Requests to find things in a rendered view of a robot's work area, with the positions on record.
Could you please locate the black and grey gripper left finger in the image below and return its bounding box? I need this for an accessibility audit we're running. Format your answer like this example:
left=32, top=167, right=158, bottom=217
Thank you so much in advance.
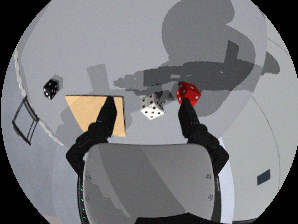
left=66, top=96, right=117, bottom=180

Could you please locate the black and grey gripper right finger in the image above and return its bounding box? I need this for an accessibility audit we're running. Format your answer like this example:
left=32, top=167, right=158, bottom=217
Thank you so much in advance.
left=178, top=98, right=229, bottom=179

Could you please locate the tan mat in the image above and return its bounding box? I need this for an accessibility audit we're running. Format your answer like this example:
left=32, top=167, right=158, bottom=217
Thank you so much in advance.
left=65, top=95, right=126, bottom=136

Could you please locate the red die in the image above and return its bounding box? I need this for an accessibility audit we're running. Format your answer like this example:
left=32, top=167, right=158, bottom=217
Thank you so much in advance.
left=176, top=82, right=201, bottom=107

